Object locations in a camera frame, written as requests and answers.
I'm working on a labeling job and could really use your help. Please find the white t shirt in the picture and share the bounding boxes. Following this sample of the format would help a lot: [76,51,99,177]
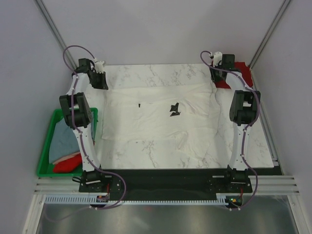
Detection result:
[102,82,221,158]

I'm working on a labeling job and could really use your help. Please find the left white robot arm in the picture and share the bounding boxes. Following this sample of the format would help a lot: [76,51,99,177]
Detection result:
[59,58,109,192]

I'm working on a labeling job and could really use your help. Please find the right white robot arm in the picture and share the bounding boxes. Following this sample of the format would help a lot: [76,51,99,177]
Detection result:
[210,52,260,173]

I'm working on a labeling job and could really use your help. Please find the folded red t shirt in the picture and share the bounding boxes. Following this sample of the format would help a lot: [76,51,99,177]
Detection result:
[215,62,254,89]

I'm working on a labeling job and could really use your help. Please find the grey-blue t shirt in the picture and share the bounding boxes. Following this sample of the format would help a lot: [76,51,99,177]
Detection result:
[49,119,80,164]

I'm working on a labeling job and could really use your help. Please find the pink t shirt in bin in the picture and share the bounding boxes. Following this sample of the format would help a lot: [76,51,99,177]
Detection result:
[52,152,79,165]

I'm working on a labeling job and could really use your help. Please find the red t shirt in bin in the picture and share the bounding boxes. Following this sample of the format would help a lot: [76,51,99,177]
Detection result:
[53,154,82,173]

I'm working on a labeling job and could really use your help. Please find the green plastic bin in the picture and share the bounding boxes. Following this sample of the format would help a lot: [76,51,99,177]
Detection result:
[36,109,83,177]

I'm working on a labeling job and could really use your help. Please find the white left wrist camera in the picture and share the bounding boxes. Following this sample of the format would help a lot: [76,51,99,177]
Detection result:
[94,58,106,74]

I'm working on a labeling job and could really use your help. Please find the right aluminium corner post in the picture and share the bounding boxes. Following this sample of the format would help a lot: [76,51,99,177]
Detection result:
[249,0,292,70]

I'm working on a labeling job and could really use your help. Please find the aluminium corner post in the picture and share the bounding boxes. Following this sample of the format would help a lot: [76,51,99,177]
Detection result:
[249,0,292,70]
[34,0,77,68]

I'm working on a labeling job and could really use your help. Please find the left aluminium corner post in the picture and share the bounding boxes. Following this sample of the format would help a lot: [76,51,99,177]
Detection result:
[34,0,77,68]

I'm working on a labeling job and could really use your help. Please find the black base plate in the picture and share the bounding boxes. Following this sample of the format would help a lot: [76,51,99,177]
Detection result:
[79,169,253,202]

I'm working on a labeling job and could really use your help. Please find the aluminium frame rail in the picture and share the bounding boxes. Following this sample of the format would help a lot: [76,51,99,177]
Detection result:
[34,175,299,195]

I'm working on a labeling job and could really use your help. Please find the white slotted cable duct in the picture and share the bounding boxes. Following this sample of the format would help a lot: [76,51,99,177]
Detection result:
[45,194,242,205]

